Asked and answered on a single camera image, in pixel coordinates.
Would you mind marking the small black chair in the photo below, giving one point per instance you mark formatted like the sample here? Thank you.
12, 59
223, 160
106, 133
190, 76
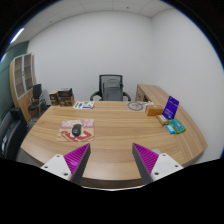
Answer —
36, 98

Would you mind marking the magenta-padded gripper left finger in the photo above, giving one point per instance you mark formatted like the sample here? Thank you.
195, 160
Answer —
75, 160

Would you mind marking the small blue box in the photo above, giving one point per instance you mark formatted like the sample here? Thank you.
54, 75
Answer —
170, 129

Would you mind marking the black printed box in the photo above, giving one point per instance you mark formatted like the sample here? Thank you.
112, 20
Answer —
66, 96

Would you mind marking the brown cardboard box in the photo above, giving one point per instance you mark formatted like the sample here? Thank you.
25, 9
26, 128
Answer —
54, 97

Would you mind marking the cat print mouse pad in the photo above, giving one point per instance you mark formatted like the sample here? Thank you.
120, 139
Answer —
88, 133

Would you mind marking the green and white leaflet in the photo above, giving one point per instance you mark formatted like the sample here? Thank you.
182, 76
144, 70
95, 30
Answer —
83, 105

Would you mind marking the wooden shelf unit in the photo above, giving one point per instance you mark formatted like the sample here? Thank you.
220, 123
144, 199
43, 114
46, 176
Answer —
21, 80

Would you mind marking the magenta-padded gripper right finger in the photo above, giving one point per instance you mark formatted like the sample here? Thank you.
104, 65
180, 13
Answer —
148, 160

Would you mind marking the purple standing card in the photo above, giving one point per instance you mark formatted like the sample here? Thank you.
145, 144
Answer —
170, 107

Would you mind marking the small tan box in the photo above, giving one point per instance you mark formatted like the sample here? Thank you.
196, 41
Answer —
162, 119

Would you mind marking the grey mesh office chair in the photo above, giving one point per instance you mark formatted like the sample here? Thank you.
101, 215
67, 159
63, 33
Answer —
111, 88

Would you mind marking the orange-brown box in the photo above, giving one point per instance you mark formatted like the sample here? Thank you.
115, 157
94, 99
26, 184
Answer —
154, 110

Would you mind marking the black leather armchair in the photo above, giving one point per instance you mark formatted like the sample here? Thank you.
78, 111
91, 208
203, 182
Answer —
10, 133

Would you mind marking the ceiling light strip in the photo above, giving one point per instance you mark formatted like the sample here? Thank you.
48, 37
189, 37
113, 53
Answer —
16, 35

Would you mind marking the green flat box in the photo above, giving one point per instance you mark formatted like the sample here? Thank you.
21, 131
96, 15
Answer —
178, 126

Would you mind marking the black computer mouse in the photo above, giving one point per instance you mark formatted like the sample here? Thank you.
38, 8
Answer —
77, 129

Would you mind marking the wooden side cabinet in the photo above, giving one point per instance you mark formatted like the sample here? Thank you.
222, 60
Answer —
150, 94

